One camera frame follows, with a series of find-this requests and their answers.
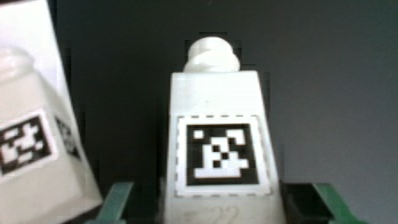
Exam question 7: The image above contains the white leg centre back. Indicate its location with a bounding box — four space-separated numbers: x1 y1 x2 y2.
0 0 101 224

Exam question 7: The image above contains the white leg with tag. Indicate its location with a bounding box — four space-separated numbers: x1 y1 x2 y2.
163 37 285 224

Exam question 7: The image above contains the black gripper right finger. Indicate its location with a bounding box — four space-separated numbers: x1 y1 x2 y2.
285 183 362 224

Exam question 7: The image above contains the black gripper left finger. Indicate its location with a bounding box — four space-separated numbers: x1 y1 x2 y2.
86 182 133 224

